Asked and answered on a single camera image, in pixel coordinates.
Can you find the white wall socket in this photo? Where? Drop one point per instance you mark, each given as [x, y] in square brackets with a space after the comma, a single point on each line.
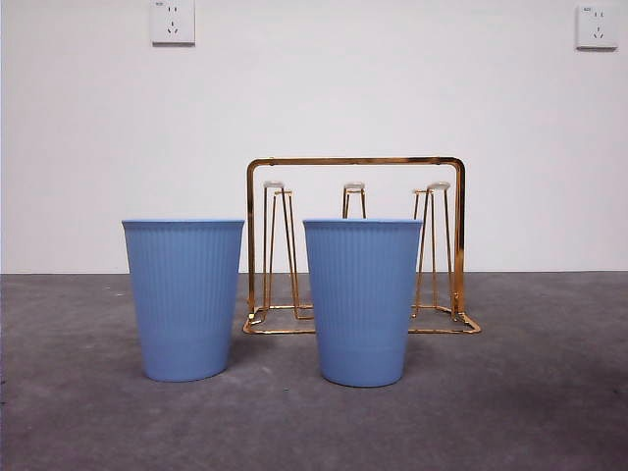
[596, 28]
[172, 22]

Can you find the blue ribbed plastic cup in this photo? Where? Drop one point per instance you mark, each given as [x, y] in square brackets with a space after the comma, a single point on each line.
[181, 304]
[360, 309]

